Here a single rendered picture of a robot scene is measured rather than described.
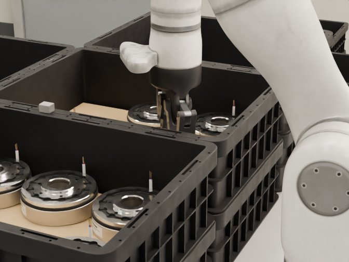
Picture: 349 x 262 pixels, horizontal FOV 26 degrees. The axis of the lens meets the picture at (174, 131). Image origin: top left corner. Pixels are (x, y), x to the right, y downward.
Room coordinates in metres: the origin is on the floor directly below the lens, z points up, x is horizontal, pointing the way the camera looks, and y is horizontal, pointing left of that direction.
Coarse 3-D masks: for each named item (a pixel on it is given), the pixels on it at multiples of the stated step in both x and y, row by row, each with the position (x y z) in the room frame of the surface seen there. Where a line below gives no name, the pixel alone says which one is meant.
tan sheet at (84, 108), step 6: (78, 108) 1.28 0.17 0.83; (84, 108) 1.28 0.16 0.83; (90, 108) 1.28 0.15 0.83; (96, 108) 1.28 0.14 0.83; (102, 108) 1.28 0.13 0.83; (108, 108) 1.28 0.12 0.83; (114, 108) 1.28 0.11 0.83; (90, 114) 1.25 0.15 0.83; (96, 114) 1.25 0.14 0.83; (102, 114) 1.25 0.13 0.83; (108, 114) 1.25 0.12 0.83; (114, 114) 1.25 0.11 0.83; (120, 114) 1.25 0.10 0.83; (126, 114) 1.25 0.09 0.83; (120, 120) 1.22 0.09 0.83; (126, 120) 1.22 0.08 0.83
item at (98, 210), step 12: (108, 192) 0.89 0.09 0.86; (120, 192) 0.90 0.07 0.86; (144, 192) 0.89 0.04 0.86; (156, 192) 0.89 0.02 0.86; (96, 204) 0.86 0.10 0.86; (108, 204) 0.86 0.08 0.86; (96, 216) 0.83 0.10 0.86; (108, 216) 0.83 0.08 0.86; (120, 216) 0.82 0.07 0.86; (132, 216) 0.82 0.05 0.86
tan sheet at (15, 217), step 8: (8, 208) 0.90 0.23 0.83; (16, 208) 0.90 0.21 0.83; (0, 216) 0.88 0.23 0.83; (8, 216) 0.88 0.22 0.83; (16, 216) 0.88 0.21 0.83; (16, 224) 0.86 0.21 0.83; (24, 224) 0.86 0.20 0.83; (32, 224) 0.86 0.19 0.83; (80, 224) 0.86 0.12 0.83; (88, 224) 0.86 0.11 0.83; (48, 232) 0.84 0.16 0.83; (56, 232) 0.84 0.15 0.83; (64, 232) 0.84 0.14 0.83; (72, 232) 0.84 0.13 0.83; (80, 232) 0.84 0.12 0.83; (88, 232) 0.84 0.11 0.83
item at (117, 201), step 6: (132, 192) 0.88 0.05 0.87; (120, 198) 0.86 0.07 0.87; (126, 198) 0.87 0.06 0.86; (132, 198) 0.87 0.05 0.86; (138, 198) 0.87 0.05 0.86; (144, 198) 0.86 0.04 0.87; (114, 204) 0.85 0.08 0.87; (120, 204) 0.85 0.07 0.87; (144, 204) 0.85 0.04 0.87; (120, 210) 0.84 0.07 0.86; (126, 210) 0.83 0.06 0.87; (132, 210) 0.83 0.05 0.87; (138, 210) 0.83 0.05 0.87
